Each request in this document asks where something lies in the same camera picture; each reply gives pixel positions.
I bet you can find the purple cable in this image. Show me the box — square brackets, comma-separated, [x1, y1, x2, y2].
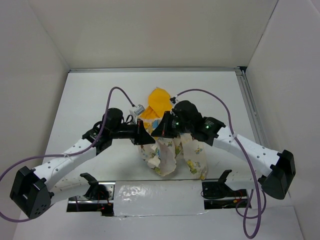
[174, 88, 266, 238]
[0, 86, 136, 223]

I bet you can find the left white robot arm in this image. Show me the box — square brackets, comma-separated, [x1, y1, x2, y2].
[9, 108, 155, 220]

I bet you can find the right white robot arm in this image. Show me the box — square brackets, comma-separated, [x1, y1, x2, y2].
[151, 100, 296, 200]

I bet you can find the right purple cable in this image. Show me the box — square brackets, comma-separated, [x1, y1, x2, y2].
[174, 88, 266, 238]

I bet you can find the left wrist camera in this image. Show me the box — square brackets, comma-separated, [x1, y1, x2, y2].
[129, 104, 145, 117]

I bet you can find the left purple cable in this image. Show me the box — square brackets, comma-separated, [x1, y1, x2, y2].
[0, 86, 136, 223]

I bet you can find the yellow and cream baby jacket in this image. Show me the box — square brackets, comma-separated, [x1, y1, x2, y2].
[139, 87, 208, 180]

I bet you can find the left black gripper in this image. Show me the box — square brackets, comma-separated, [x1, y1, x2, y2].
[111, 119, 155, 146]

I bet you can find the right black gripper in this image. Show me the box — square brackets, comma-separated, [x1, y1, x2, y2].
[151, 109, 194, 137]

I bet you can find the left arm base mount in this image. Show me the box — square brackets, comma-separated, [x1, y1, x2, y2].
[66, 172, 116, 217]

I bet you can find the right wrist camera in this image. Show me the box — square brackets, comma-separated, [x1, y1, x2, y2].
[169, 96, 178, 105]

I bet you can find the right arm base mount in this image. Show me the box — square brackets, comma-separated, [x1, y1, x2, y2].
[200, 170, 248, 210]

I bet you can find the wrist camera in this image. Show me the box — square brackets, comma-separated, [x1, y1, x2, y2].
[129, 104, 145, 117]
[169, 96, 178, 105]

